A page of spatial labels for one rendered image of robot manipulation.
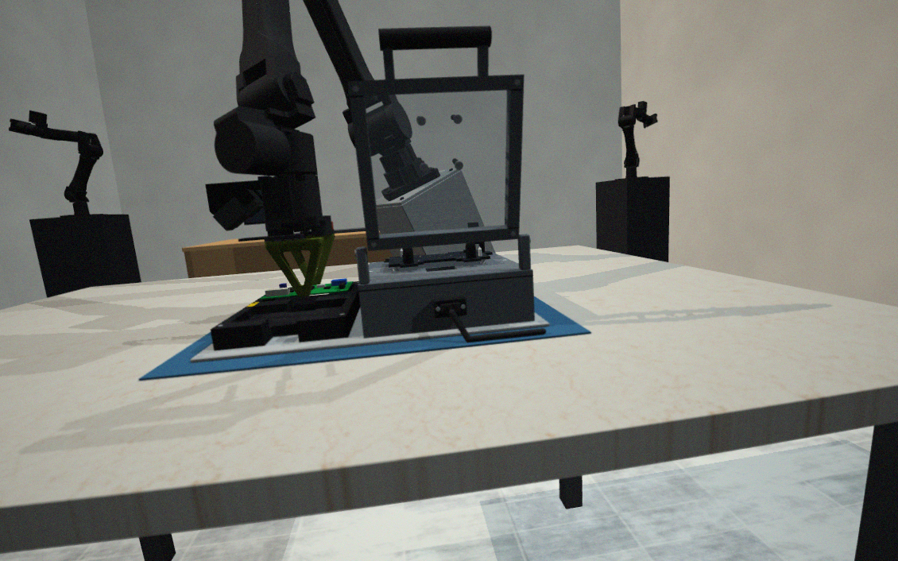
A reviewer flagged green circuit board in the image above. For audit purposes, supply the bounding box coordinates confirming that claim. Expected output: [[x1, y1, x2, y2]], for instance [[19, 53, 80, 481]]
[[260, 279, 353, 300]]

